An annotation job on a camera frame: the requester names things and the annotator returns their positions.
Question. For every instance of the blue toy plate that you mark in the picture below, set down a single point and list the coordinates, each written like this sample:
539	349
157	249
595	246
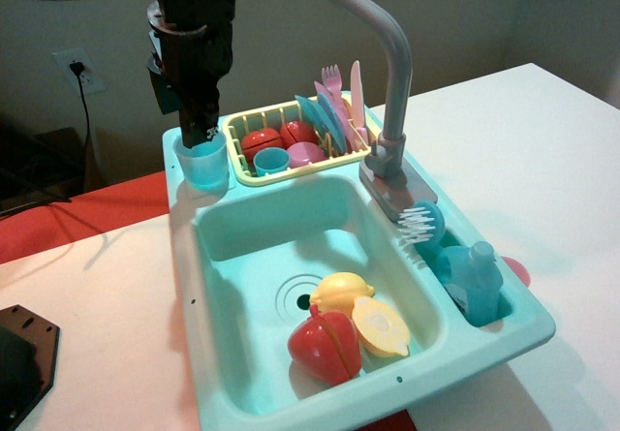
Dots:
323	122

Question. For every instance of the red cloth mat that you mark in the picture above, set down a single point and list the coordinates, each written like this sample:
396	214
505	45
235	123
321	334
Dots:
52	225

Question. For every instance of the pink round knob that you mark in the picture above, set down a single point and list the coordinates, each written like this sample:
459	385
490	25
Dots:
519	270

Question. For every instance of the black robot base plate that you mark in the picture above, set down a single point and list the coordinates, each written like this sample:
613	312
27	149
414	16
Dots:
29	349

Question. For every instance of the red toy bell pepper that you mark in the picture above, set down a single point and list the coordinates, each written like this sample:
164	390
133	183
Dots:
325	346

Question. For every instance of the yellow dish rack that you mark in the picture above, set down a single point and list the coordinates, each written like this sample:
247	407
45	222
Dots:
252	167

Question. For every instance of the teal toy sink unit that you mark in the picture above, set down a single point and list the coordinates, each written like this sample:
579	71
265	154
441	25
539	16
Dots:
245	257

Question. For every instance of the peach toy knife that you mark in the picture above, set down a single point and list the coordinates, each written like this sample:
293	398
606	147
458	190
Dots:
356	89

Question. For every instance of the pink toy plate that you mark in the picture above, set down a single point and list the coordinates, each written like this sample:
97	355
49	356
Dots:
324	99

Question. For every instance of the teal dish brush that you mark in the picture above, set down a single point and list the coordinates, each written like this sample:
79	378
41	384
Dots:
423	224

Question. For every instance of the red toy tomato half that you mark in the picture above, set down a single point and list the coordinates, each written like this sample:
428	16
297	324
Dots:
296	131
257	141

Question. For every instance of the small teal cup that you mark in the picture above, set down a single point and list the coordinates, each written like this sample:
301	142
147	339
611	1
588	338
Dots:
271	160

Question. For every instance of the white wall outlet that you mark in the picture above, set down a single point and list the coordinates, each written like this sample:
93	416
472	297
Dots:
79	71

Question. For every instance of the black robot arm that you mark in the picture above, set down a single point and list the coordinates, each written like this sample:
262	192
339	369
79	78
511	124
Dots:
186	15

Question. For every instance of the translucent blue plastic cup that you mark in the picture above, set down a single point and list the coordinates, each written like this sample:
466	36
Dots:
206	165

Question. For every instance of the blue toy soap bottle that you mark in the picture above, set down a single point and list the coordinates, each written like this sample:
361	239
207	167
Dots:
473	280

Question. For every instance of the yellow lemon slice half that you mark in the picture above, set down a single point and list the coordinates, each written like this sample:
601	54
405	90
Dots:
380	328

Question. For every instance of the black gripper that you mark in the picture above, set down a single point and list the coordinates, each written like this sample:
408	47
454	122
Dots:
185	68

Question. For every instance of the yellow toy lemon half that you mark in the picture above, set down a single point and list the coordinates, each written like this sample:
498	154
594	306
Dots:
338	292

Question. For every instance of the pink toy bowl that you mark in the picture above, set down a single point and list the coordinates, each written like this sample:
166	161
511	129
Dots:
304	153

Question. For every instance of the pink toy fork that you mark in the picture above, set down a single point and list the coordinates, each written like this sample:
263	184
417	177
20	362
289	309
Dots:
332	81

